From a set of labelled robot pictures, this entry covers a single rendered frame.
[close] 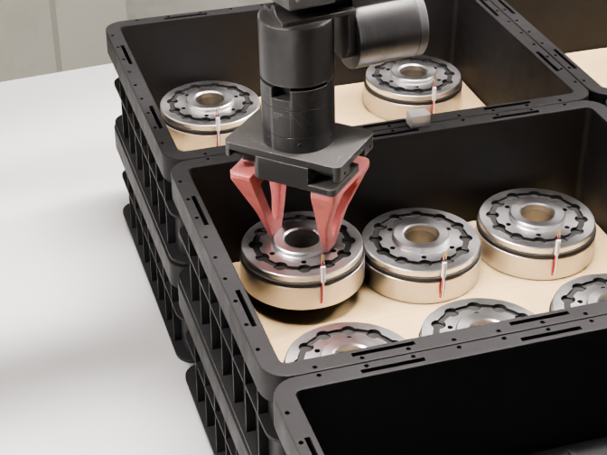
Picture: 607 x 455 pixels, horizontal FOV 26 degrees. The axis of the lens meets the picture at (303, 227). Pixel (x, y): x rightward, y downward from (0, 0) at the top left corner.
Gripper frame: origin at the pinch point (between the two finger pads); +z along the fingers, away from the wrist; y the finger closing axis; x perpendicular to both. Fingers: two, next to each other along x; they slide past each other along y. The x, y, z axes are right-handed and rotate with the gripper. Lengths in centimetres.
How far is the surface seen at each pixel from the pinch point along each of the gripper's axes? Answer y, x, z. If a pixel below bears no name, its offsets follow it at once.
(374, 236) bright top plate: -3.8, -6.0, 2.9
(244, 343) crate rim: -5.6, 18.9, -3.8
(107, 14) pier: 109, -121, 50
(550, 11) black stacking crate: -3, -54, 1
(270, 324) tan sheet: 0.0, 5.8, 5.5
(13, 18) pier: 122, -106, 47
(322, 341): -6.6, 9.5, 2.4
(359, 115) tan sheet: 9.4, -30.7, 6.2
